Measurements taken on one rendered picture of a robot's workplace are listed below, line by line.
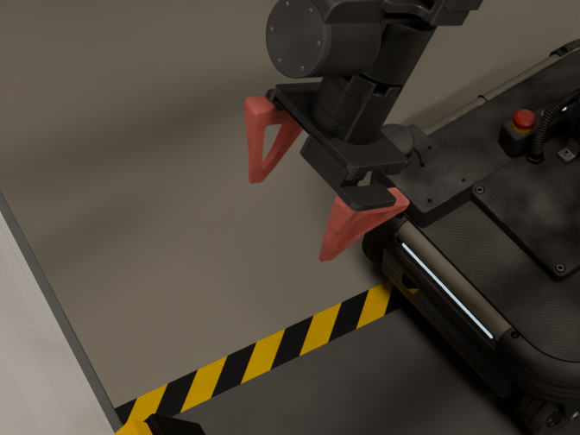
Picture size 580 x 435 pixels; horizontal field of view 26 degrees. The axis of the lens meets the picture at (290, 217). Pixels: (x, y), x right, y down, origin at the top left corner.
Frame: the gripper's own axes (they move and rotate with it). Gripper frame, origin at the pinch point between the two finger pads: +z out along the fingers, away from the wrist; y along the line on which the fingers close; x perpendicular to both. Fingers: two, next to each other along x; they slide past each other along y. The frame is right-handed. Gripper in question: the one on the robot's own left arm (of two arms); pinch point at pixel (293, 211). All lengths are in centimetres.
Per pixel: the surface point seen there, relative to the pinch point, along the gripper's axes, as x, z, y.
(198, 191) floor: 82, 74, -79
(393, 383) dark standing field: 86, 72, -25
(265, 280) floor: 81, 74, -55
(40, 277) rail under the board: -4.9, 23.7, -18.9
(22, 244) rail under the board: -4.4, 23.4, -23.3
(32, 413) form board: -16.8, 20.3, -1.6
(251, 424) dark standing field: 65, 83, -33
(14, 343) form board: -14.0, 20.7, -9.4
